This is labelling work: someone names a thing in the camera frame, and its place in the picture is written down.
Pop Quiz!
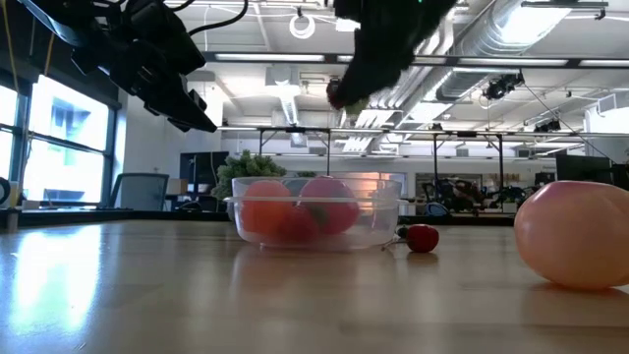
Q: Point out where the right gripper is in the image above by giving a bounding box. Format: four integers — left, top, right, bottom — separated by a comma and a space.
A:
333, 0, 458, 110

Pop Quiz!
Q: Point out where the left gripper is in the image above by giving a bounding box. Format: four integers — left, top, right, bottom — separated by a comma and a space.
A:
71, 29, 217, 134

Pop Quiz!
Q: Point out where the small toy strawberry with leaf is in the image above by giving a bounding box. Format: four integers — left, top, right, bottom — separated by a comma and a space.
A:
325, 78, 371, 117

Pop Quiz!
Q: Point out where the orange toy tangerine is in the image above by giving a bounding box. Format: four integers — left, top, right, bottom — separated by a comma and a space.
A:
239, 179, 294, 237

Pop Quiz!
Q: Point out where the toy watermelon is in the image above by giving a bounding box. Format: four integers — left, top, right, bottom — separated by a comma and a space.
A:
284, 169, 319, 198

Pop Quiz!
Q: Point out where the red toy apple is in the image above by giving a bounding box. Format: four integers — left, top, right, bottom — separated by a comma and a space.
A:
298, 176, 362, 236

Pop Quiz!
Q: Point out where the clear plastic tupperware container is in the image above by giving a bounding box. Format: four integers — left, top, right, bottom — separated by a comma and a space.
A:
223, 175, 410, 253

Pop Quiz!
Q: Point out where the large toy strawberry with leaves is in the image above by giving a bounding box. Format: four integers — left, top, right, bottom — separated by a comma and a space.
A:
274, 204, 323, 245

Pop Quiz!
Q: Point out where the red toy cherry with stem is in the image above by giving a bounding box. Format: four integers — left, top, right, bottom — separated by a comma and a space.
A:
381, 224, 440, 255

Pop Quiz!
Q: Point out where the pink-orange toy peach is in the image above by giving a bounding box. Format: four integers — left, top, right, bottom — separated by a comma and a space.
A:
513, 180, 629, 290

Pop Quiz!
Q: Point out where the dark computer monitor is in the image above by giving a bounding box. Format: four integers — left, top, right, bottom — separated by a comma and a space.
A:
179, 150, 231, 198

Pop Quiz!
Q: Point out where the green spiky artificial plant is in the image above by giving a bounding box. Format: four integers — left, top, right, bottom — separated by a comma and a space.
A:
210, 149, 288, 201

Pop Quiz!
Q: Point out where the office chair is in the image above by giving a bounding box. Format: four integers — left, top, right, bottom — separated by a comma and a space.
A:
108, 171, 171, 211

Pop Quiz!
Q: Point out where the large bright window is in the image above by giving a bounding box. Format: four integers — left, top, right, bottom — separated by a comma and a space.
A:
0, 73, 118, 204

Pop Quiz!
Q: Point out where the black ceiling spotlight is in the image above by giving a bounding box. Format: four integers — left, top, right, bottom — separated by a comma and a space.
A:
484, 71, 526, 102

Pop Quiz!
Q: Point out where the dark wide monitor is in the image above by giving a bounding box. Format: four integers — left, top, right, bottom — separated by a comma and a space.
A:
554, 154, 629, 191

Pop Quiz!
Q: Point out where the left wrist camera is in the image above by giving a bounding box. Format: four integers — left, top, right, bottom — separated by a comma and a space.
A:
125, 0, 207, 78

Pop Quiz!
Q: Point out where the white coiled cable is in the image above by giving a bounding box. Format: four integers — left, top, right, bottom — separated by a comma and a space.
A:
288, 12, 316, 40

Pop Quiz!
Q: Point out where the distant black station frame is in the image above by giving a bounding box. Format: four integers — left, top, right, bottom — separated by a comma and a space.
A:
257, 126, 506, 217

